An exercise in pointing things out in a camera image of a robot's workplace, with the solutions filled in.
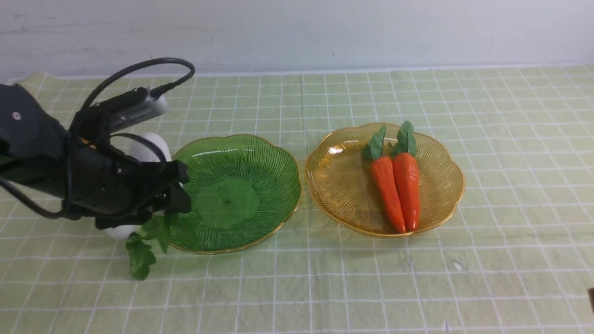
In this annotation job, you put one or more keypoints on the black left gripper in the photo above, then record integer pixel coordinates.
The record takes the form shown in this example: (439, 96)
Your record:
(114, 188)

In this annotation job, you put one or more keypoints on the orange toy carrot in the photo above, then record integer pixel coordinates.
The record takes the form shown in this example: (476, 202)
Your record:
(381, 170)
(407, 175)

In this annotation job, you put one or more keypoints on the white toy radish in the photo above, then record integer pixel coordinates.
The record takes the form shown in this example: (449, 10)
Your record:
(142, 153)
(161, 237)

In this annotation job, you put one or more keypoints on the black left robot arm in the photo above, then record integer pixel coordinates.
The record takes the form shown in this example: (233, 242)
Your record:
(32, 155)

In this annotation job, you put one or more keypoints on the green plastic plate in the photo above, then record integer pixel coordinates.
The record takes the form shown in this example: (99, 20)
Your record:
(242, 190)

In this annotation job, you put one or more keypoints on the amber plastic plate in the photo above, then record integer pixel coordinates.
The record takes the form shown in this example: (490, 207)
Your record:
(341, 185)

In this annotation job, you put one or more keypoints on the green checkered tablecloth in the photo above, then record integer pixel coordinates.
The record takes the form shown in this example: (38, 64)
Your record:
(515, 258)

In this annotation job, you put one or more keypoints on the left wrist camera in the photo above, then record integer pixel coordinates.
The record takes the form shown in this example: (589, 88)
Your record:
(120, 112)

